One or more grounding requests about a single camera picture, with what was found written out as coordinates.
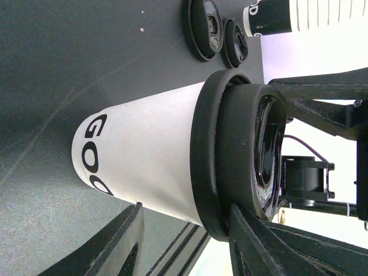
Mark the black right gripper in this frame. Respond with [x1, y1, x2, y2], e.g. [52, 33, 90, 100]
[269, 68, 367, 221]

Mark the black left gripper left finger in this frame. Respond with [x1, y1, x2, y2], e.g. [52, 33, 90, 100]
[40, 202, 144, 275]

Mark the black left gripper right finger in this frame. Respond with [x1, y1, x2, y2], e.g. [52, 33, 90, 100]
[228, 204, 367, 275]

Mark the white paper cup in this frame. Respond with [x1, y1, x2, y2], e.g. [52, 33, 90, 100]
[71, 83, 203, 224]

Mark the single black cup lid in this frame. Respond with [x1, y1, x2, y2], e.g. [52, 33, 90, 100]
[190, 69, 287, 242]

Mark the tall stack of paper cups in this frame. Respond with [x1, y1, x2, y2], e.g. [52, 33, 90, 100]
[243, 0, 367, 37]

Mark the loose black cup lid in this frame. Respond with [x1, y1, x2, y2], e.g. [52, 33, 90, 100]
[181, 0, 224, 62]

